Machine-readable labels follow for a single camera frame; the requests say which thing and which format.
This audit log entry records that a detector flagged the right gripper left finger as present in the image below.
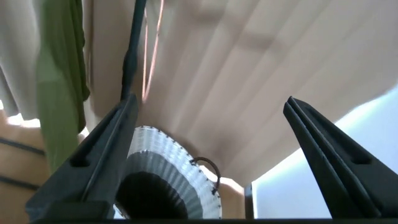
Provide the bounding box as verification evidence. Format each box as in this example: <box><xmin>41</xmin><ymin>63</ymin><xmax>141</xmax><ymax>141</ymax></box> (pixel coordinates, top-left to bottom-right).
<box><xmin>25</xmin><ymin>93</ymin><xmax>139</xmax><ymax>222</ymax></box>

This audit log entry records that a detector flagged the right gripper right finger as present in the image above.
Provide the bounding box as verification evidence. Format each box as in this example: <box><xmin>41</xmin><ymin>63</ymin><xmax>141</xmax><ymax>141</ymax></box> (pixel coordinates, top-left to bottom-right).
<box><xmin>282</xmin><ymin>95</ymin><xmax>398</xmax><ymax>219</ymax></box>

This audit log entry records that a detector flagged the green shirt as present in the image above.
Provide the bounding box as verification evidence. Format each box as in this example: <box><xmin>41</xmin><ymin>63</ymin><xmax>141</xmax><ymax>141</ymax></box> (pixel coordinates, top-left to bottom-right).
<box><xmin>35</xmin><ymin>0</ymin><xmax>91</xmax><ymax>174</ymax></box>

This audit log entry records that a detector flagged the white laundry basket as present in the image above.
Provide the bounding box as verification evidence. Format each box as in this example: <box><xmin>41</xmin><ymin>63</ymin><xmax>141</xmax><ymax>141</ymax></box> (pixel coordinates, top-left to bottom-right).
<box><xmin>113</xmin><ymin>125</ymin><xmax>223</xmax><ymax>220</ymax></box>

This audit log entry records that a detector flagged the black clothes rack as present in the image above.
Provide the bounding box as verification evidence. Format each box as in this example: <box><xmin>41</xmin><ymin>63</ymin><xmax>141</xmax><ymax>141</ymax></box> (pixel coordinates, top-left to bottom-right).
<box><xmin>0</xmin><ymin>0</ymin><xmax>147</xmax><ymax>191</ymax></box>

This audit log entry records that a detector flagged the pink clothes hanger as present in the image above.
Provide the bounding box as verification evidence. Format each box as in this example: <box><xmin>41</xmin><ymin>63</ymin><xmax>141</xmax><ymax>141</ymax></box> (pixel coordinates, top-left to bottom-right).
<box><xmin>141</xmin><ymin>0</ymin><xmax>165</xmax><ymax>103</ymax></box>

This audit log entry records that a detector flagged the beige curtain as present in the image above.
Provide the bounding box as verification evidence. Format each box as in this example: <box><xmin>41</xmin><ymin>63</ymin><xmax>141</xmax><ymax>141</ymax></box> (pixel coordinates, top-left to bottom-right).
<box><xmin>0</xmin><ymin>0</ymin><xmax>398</xmax><ymax>187</ymax></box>

